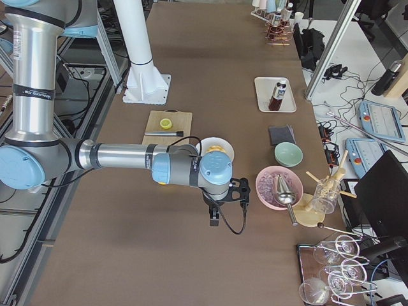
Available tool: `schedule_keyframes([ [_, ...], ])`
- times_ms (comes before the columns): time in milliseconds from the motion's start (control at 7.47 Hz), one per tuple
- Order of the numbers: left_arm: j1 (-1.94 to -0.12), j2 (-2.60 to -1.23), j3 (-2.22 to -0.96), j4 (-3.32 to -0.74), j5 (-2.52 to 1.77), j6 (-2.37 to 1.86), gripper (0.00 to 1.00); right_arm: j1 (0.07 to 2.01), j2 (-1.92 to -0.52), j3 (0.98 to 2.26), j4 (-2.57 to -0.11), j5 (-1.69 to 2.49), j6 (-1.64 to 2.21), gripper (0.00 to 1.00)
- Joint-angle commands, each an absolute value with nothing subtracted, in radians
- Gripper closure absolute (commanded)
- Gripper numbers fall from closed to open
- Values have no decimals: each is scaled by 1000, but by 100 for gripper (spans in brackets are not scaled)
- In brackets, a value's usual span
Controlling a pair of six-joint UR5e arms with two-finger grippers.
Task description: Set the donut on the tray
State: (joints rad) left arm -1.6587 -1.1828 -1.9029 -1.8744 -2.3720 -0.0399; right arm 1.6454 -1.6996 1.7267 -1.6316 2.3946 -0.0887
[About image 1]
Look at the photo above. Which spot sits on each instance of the blue teach pendant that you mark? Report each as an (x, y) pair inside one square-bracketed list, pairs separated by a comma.
[(381, 120), (363, 154)]

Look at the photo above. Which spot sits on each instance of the brown sauce bottle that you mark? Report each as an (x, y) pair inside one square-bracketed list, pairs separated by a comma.
[(277, 95)]

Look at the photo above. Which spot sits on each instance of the black thermos bottle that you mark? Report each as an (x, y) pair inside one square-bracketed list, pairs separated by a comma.
[(383, 84)]

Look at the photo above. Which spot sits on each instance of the white rectangular tray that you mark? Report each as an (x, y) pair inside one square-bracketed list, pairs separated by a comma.
[(264, 88)]

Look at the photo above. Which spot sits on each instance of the copper wire bottle rack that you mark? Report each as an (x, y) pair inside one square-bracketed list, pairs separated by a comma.
[(280, 35)]

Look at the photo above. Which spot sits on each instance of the pink bowl with ice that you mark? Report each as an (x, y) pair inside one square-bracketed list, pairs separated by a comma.
[(266, 182)]

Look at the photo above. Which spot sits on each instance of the blue teach pendant far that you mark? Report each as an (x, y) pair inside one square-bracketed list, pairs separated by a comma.
[(381, 120)]

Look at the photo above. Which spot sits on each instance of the white round plate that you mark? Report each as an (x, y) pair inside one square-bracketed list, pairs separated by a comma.
[(219, 144)]

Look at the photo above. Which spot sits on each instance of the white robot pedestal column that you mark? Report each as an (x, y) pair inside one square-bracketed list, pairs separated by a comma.
[(145, 84)]

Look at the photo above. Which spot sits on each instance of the black monitor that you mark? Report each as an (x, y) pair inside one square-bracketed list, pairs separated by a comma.
[(382, 193)]

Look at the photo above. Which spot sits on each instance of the blue teach pendant near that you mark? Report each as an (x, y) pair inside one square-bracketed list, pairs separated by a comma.
[(363, 154)]

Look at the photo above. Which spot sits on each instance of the half lemon on board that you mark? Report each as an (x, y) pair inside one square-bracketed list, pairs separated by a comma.
[(166, 123)]

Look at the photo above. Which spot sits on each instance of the metal funnel strainer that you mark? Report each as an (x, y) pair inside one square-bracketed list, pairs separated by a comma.
[(284, 195)]

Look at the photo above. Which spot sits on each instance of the wooden cutting board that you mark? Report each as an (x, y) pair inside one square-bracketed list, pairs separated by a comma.
[(181, 122)]

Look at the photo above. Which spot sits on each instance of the grey folded cloth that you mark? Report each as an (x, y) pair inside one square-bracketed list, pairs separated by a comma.
[(281, 134)]

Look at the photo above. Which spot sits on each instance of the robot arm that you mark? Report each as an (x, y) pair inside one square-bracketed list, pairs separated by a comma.
[(32, 154)]

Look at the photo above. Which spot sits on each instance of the aluminium frame post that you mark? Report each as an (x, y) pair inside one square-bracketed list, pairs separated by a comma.
[(334, 40)]

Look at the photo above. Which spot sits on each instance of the mint green bowl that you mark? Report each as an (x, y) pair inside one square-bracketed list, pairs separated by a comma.
[(288, 154)]

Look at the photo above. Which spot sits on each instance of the clear glass mug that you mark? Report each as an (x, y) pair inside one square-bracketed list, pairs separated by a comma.
[(325, 197)]

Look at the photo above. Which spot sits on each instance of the wine glass rack tray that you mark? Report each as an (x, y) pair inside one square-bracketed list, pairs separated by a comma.
[(333, 271)]

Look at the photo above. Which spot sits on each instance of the wooden mug tree stand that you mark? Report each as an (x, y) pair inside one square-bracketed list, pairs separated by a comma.
[(311, 210)]

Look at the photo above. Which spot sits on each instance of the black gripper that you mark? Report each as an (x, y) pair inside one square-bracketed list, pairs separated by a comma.
[(213, 204)]

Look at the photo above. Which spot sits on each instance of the grey handled knife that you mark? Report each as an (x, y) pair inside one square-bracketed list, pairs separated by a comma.
[(165, 133)]

